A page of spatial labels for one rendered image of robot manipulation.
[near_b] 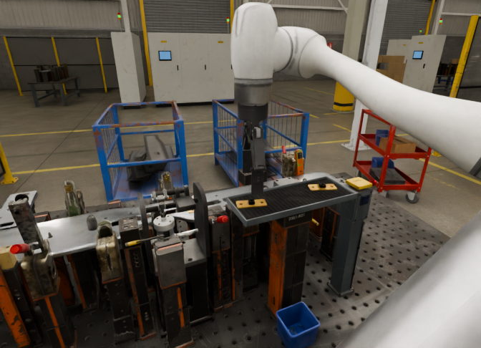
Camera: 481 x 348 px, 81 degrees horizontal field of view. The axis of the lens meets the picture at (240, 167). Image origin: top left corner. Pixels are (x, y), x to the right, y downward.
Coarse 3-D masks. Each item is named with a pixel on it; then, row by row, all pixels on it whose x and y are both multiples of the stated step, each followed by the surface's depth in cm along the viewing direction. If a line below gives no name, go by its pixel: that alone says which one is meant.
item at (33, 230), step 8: (16, 200) 72; (24, 200) 70; (16, 208) 69; (24, 208) 70; (16, 216) 71; (24, 216) 71; (32, 216) 73; (16, 224) 72; (24, 224) 72; (32, 224) 73; (24, 232) 73; (32, 232) 74; (40, 232) 77; (24, 240) 74; (32, 240) 75; (40, 240) 76
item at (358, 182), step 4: (348, 180) 94; (352, 180) 94; (356, 180) 94; (360, 180) 94; (364, 180) 94; (352, 184) 92; (356, 184) 91; (360, 184) 91; (364, 184) 91; (368, 184) 91; (356, 188) 91; (360, 188) 90
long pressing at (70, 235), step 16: (304, 176) 136; (320, 176) 136; (224, 192) 121; (240, 192) 121; (112, 208) 109; (128, 208) 108; (224, 208) 108; (48, 224) 98; (64, 224) 98; (80, 224) 98; (0, 240) 90; (16, 240) 90; (64, 240) 90; (80, 240) 90; (16, 256) 83
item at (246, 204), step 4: (240, 200) 81; (244, 200) 81; (248, 200) 79; (252, 200) 80; (256, 200) 81; (260, 200) 81; (264, 200) 81; (236, 204) 79; (244, 204) 79; (248, 204) 79; (252, 204) 79; (256, 204) 79; (260, 204) 79; (264, 204) 79
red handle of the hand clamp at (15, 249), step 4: (16, 244) 65; (20, 244) 66; (24, 244) 68; (28, 244) 71; (32, 244) 73; (36, 244) 75; (12, 248) 64; (16, 248) 64; (20, 248) 65; (24, 248) 67; (28, 248) 69; (32, 248) 72; (36, 248) 75; (12, 252) 64; (16, 252) 64; (20, 252) 65; (24, 252) 68
